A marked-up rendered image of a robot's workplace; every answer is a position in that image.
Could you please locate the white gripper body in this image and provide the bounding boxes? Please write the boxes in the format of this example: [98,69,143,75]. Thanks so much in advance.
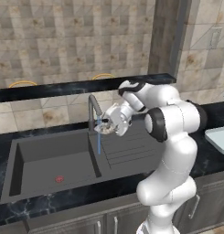
[102,103,133,137]

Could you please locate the grey fish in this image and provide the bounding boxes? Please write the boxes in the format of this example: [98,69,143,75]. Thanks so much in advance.
[94,119,116,135]

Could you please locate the dark grey sink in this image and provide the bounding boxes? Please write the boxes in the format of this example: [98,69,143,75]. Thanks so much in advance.
[0,121,166,206]

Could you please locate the pale blue tray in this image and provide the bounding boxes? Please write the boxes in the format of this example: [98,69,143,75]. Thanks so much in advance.
[204,125,224,156]

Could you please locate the dark grey tap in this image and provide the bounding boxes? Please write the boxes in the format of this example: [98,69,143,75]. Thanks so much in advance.
[87,93,104,133]

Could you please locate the blue water stream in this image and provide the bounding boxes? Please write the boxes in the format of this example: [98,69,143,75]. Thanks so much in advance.
[97,115,102,155]

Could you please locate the yellow curved stool back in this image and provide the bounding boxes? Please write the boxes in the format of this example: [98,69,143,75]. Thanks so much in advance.
[91,72,117,81]
[8,80,38,89]

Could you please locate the grey cupboard door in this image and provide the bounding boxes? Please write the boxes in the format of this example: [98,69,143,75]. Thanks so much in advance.
[105,203,152,234]
[27,213,106,234]
[173,177,224,233]

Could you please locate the grey wall socket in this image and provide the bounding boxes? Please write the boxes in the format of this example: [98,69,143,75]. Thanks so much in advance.
[208,27,224,50]

